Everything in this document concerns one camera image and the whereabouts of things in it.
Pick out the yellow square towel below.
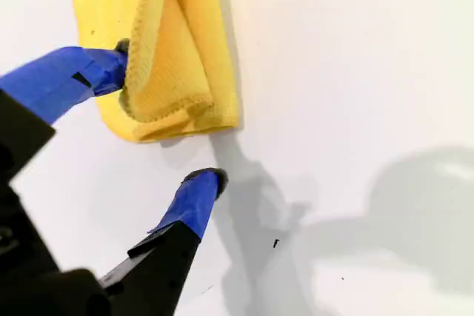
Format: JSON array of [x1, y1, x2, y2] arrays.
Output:
[[65, 0, 245, 144]]

